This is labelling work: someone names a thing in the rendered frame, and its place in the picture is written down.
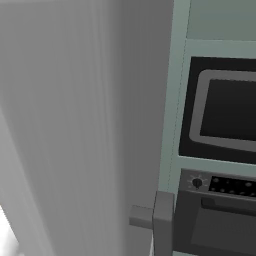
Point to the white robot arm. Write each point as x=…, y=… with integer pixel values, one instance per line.
x=7, y=237

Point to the grey fridge door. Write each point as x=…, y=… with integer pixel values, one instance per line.
x=76, y=116

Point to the pale green cabinet column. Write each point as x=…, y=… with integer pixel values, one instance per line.
x=173, y=100

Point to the black oven knob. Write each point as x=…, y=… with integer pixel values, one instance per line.
x=197, y=182

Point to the black microwave oven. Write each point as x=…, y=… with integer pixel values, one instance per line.
x=223, y=110

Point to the dark grey oven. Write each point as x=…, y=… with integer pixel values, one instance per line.
x=216, y=220

